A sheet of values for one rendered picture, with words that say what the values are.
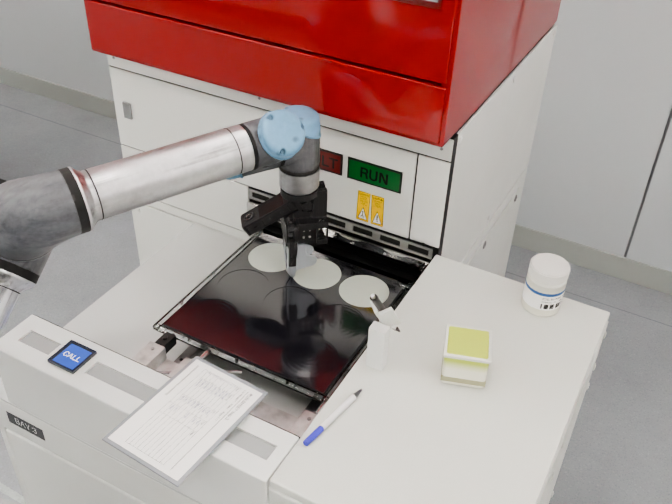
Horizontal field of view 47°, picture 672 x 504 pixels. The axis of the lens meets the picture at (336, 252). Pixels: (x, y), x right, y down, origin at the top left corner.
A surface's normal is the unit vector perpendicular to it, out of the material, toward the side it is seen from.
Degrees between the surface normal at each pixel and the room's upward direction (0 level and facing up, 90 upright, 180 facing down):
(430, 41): 90
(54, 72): 90
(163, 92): 90
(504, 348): 0
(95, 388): 0
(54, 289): 0
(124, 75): 90
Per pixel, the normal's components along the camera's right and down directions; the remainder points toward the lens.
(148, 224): -0.48, 0.52
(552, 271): 0.04, -0.80
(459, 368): -0.18, 0.59
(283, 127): 0.42, -0.06
